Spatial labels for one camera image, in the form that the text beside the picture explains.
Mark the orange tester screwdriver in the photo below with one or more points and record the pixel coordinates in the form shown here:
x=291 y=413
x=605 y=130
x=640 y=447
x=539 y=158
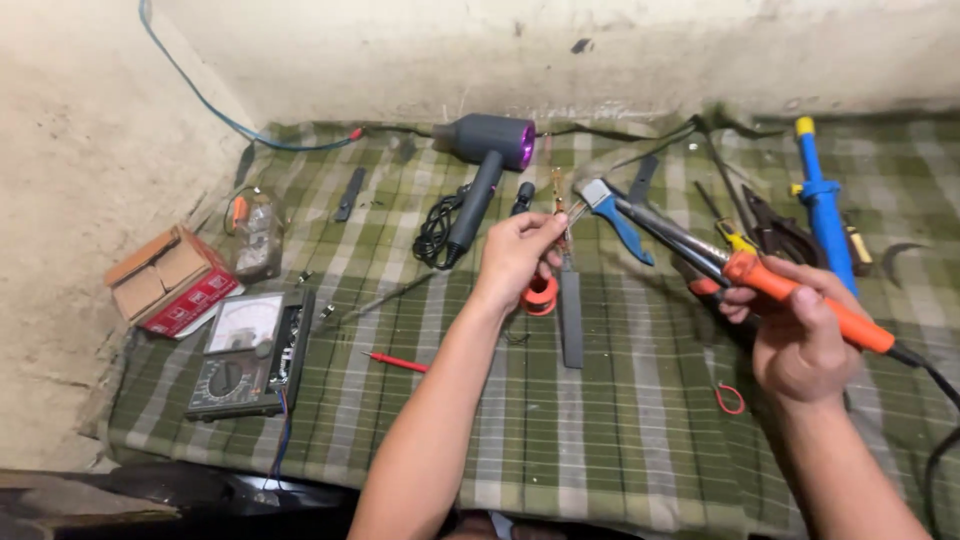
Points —
x=556 y=193

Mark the red brown cardboard box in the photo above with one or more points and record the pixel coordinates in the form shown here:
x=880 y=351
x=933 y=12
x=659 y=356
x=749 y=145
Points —
x=169 y=281

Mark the thin metal rod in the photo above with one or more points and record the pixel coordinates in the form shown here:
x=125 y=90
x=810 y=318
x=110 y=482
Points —
x=386 y=298

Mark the black analog multimeter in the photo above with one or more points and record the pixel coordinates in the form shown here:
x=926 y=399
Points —
x=244 y=360

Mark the orange soldering iron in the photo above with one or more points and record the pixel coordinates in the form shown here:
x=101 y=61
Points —
x=847 y=319

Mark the blue yellow desoldering pump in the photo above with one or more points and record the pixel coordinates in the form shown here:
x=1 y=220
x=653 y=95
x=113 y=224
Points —
x=821 y=202

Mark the black flat plastic strip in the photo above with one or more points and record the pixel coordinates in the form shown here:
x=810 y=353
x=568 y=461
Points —
x=350 y=193

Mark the small black cylinder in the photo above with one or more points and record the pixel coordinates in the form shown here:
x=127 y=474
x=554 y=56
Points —
x=523 y=198

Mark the red multimeter probe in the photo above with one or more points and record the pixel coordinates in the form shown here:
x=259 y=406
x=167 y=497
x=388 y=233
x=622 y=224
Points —
x=396 y=362

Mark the green plaid cloth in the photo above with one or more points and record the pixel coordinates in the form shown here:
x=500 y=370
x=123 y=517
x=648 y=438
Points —
x=630 y=435

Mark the black pliers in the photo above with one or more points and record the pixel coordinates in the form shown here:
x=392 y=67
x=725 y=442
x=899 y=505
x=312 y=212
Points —
x=780 y=232

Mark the black curved plastic piece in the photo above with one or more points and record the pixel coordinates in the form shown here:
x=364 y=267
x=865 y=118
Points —
x=894 y=256

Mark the person's left hand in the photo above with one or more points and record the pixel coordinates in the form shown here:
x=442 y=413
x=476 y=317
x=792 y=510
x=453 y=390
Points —
x=514 y=259

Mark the grey metal file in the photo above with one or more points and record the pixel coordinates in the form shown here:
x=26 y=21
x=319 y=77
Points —
x=571 y=322

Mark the person's right hand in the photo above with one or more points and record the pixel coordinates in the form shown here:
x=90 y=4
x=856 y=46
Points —
x=806 y=337

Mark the grey purple hair dryer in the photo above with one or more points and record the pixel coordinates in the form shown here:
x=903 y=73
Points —
x=487 y=146

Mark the small yellow black screwdriver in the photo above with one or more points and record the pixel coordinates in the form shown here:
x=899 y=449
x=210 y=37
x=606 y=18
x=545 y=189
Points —
x=856 y=244

